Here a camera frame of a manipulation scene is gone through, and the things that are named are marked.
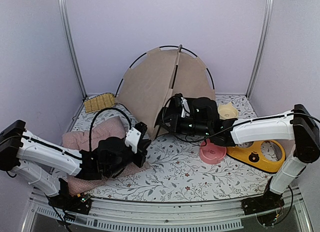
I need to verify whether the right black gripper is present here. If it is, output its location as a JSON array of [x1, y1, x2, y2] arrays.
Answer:
[[159, 112, 212, 137]]

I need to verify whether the beige fabric pet tent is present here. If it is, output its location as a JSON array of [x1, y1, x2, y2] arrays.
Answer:
[[115, 46, 216, 140]]

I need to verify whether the black tent pole one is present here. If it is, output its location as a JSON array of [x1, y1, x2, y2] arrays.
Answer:
[[152, 44, 183, 140]]

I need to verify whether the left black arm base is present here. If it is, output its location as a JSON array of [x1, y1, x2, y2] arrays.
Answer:
[[46, 178, 92, 229]]

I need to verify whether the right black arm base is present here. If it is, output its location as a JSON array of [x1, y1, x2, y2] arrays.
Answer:
[[241, 177, 285, 227]]

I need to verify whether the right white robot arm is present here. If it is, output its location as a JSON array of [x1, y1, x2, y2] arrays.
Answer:
[[157, 94, 320, 210]]

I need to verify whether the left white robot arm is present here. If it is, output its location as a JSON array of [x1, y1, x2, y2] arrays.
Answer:
[[0, 120, 151, 181]]

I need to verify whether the pink pet bowl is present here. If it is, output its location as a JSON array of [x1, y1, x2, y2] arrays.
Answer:
[[198, 139, 227, 165]]

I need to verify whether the cream cat bowl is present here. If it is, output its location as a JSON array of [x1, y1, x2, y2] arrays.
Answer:
[[217, 102, 239, 120]]

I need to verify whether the pink checkered cushion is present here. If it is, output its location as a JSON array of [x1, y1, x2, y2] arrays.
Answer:
[[61, 116, 151, 196]]

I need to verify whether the woven scratcher tray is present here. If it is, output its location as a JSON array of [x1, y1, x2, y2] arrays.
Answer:
[[83, 93, 116, 113]]

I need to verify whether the yellow double bowl stand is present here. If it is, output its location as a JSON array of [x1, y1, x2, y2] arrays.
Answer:
[[227, 140, 286, 174]]

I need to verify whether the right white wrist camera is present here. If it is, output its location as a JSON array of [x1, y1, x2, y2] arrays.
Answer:
[[174, 93, 191, 118]]

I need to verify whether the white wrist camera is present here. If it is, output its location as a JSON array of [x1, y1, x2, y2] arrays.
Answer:
[[174, 93, 191, 118], [124, 128, 142, 154]]

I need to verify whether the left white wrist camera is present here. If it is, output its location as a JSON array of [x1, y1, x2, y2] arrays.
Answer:
[[124, 128, 142, 154]]

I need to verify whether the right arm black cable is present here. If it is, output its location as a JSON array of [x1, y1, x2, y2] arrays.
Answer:
[[161, 96, 320, 144]]

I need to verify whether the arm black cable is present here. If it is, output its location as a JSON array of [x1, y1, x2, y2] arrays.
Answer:
[[87, 108, 133, 152], [161, 96, 320, 144]]

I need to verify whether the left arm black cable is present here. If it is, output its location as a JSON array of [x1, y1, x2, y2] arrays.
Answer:
[[87, 108, 133, 152]]

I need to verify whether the right aluminium frame post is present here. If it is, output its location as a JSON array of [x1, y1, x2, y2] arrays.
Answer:
[[245, 0, 274, 100]]

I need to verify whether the aluminium frame post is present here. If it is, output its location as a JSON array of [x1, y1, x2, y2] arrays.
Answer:
[[57, 0, 88, 101], [245, 0, 274, 100]]

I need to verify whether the left aluminium frame post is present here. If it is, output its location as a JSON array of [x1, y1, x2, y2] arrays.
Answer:
[[57, 0, 88, 101]]

